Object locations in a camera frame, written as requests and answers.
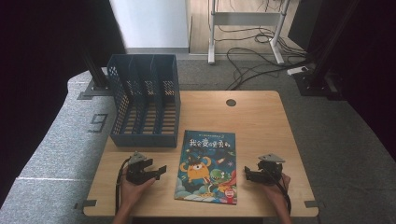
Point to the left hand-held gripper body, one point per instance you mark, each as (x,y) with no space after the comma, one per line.
(137,174)

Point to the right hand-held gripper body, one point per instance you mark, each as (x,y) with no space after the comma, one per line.
(271,171)

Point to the blue plastic file rack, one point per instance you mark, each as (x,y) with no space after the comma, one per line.
(144,141)

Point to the blue monster picture book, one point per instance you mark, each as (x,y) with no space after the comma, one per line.
(205,174)

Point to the person's right hand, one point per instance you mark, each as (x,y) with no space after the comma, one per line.
(277,194)

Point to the black metal stand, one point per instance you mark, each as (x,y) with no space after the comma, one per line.
(320,71)
(97,76)

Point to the white power strip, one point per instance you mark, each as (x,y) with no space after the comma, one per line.
(297,70)

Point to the white panel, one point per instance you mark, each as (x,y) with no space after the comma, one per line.
(152,25)

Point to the black curtain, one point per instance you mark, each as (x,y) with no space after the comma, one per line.
(40,62)
(373,62)

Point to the white metal desk frame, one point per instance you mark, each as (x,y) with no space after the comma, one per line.
(246,18)

